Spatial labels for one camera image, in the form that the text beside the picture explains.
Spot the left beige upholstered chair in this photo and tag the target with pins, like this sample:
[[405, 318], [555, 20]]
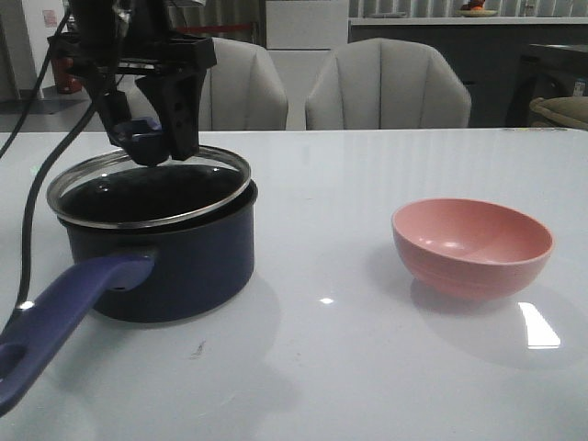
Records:
[[243, 91]]

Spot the glass lid with blue knob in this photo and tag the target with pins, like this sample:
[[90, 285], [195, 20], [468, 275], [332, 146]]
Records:
[[140, 185]]

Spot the fruit plate on counter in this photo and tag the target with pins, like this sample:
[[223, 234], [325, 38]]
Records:
[[476, 8]]

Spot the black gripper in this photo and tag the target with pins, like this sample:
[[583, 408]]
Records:
[[108, 36]]

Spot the pink bowl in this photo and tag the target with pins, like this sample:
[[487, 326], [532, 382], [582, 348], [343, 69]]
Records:
[[470, 249]]

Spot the dark blue saucepan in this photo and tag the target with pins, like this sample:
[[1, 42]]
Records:
[[132, 277]]

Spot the right beige upholstered chair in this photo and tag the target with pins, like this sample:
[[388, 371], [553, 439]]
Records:
[[382, 84]]

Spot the dark kitchen counter cabinet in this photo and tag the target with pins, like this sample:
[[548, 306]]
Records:
[[485, 53]]

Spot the tan cushion seat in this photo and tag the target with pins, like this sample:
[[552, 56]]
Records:
[[568, 111]]

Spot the red barrier belt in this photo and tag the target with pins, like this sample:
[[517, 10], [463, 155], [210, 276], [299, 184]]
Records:
[[249, 27]]

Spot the beige upholstered chair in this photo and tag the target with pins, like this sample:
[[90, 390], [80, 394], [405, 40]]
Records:
[[382, 84], [243, 91]]

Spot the white refrigerator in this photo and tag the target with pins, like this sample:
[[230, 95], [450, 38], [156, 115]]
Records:
[[299, 35]]

